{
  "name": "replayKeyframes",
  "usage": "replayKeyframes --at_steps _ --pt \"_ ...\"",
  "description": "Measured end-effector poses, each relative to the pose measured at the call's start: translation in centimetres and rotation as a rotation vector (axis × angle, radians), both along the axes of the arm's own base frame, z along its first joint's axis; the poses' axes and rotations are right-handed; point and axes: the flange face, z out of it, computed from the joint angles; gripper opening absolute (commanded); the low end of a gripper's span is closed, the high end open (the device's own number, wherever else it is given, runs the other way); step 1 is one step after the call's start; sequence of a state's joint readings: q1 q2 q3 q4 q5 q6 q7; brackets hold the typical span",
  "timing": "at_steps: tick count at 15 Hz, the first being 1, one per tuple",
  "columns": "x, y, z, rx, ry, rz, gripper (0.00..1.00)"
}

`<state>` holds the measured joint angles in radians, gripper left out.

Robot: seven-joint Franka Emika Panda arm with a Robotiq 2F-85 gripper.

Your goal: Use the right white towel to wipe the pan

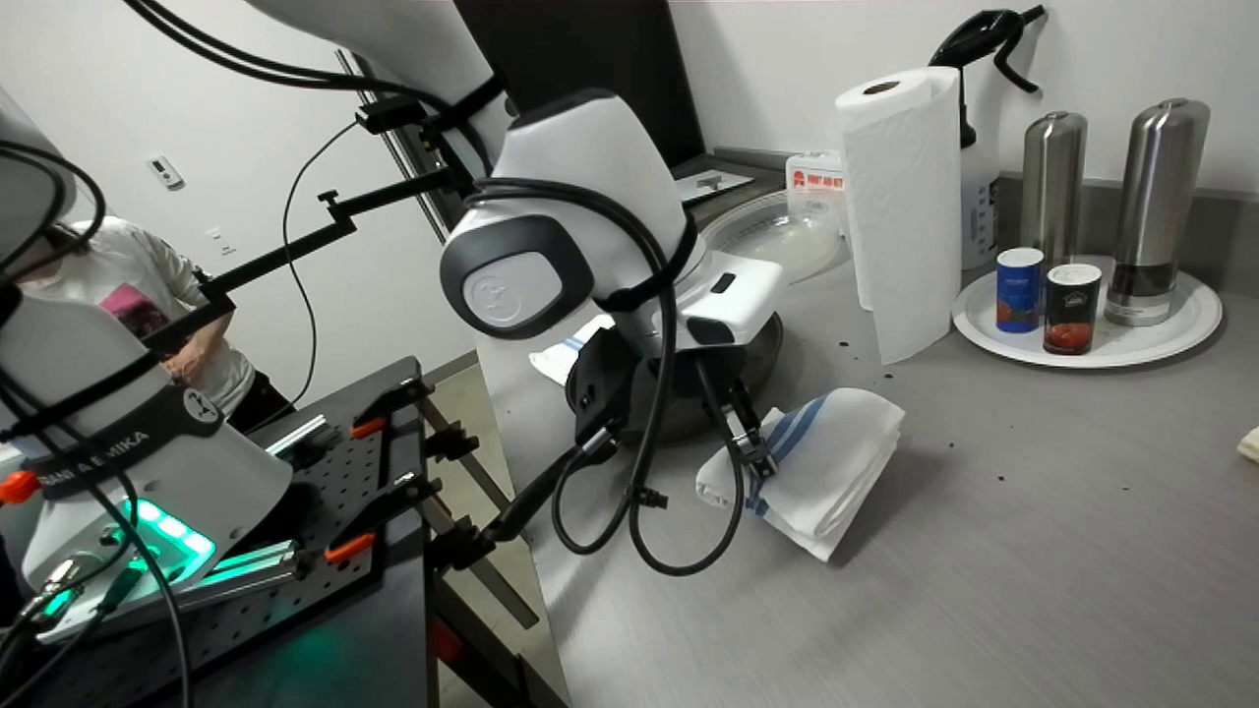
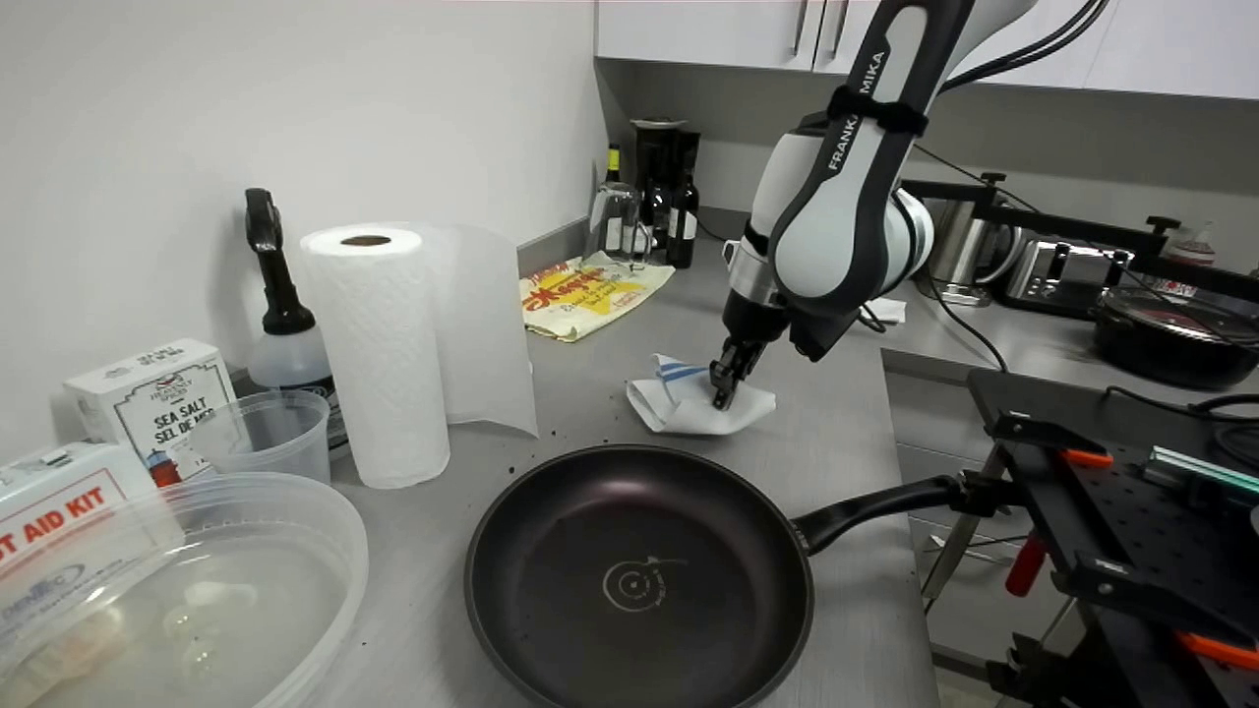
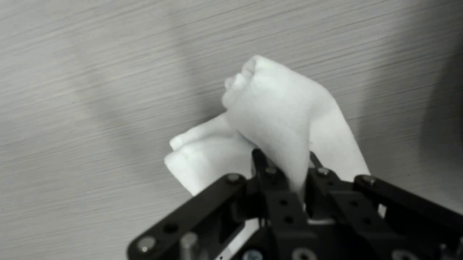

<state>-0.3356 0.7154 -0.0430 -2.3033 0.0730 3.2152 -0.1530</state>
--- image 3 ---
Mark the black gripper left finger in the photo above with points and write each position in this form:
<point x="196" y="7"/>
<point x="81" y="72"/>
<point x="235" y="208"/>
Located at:
<point x="203" y="216"/>

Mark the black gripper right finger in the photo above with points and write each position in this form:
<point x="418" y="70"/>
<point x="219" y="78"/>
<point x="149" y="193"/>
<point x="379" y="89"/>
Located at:
<point x="385" y="216"/>

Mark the white towel with blue stripes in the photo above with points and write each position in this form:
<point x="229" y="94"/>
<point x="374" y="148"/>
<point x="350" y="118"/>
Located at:
<point x="280" y="109"/>

